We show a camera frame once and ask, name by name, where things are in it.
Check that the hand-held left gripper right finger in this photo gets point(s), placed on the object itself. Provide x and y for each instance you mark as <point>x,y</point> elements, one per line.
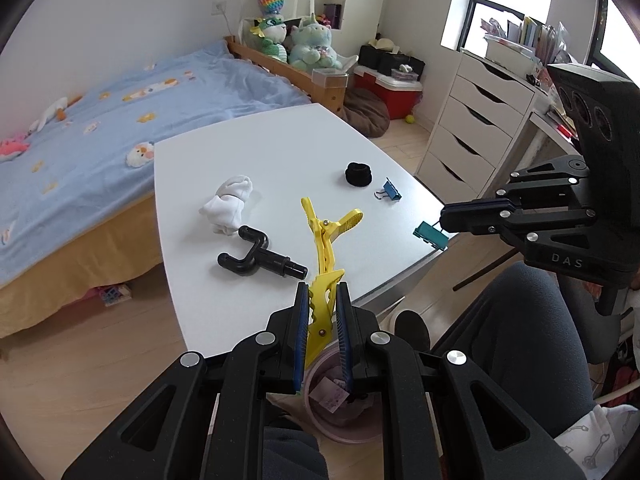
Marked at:
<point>344,340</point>

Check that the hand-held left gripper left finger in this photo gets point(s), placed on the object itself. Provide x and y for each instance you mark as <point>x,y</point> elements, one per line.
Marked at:
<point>300,340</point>

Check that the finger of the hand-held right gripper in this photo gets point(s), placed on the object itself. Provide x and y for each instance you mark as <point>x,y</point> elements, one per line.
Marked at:
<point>480,208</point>
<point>475,225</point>

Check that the teal binder clip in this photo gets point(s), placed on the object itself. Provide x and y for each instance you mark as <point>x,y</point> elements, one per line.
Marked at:
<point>427,232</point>

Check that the pink paper packet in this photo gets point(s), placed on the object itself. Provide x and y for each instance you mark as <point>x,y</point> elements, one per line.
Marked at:
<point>330,395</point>

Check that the blue binder clip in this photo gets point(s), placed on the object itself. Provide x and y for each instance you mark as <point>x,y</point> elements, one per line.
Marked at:
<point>392,191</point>

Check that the pink trash bin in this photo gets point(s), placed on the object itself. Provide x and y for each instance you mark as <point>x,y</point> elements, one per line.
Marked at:
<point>330,432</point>

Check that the yellow plastic clip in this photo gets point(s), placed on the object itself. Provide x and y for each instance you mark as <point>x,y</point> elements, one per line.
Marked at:
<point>320,245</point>

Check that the black forked plastic attachment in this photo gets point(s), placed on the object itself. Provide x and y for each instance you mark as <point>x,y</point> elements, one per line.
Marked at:
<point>250,255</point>

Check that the black hair scrunchie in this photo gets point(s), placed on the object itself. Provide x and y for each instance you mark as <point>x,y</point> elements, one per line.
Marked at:
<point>350,175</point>

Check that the white sock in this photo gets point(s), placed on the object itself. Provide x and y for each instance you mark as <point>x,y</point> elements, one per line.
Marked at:
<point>227,205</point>

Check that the black shoe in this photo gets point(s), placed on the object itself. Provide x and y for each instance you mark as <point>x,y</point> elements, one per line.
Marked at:
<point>412,330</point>

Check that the white drawer unit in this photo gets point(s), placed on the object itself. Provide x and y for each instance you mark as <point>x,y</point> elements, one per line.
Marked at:
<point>465,125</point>

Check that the white desk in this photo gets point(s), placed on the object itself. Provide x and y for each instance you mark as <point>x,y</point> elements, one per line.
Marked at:
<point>542,130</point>

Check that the person's left leg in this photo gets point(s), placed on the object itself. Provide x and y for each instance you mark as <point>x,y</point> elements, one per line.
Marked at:
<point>295,455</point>

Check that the red cooler box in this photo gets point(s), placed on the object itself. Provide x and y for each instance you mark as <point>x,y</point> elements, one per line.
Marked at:
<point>400,100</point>

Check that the brown bean bag cushion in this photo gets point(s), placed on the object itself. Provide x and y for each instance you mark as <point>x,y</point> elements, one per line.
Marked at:
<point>367,112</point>

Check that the tissue box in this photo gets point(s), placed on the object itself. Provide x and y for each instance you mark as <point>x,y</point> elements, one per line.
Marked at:
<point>405,72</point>

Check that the stack of books and papers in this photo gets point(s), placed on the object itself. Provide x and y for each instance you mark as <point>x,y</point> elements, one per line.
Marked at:
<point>520,45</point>

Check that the black bag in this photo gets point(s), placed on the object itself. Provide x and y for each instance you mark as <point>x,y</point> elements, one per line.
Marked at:
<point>375,57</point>

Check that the beige hat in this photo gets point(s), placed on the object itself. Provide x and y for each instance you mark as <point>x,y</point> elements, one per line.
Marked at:
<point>382,45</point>

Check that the clear plastic box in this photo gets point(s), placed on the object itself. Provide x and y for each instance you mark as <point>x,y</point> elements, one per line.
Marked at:
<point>330,80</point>

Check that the bed with beige skirt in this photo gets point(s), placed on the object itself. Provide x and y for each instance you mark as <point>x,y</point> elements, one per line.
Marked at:
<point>75,280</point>

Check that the teal unicorn plush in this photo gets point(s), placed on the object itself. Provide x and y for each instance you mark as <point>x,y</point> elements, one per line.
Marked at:
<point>312,45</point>

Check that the purple box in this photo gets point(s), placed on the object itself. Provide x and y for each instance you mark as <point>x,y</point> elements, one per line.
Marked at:
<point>333,15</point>

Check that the white printed shirt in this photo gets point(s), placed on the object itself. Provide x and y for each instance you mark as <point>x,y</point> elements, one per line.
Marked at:
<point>595,440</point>

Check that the green dragon plush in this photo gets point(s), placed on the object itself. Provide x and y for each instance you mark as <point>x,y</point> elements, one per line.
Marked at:
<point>272,40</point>

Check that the rainbow pop bag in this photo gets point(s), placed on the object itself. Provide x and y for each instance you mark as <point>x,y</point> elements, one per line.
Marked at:
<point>270,4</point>

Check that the bed with blue blanket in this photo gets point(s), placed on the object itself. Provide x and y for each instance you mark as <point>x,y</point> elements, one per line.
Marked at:
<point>100,125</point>

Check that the white goose plush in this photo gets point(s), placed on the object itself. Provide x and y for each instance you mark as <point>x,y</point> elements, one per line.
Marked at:
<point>50,112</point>

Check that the pink plush toy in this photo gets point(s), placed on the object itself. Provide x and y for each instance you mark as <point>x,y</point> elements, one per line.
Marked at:
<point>12,149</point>

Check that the wooden bed frame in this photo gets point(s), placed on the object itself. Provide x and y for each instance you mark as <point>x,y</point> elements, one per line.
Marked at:
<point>265,57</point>

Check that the white wall outlet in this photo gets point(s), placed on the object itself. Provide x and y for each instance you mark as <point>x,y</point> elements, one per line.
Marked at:
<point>220,8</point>

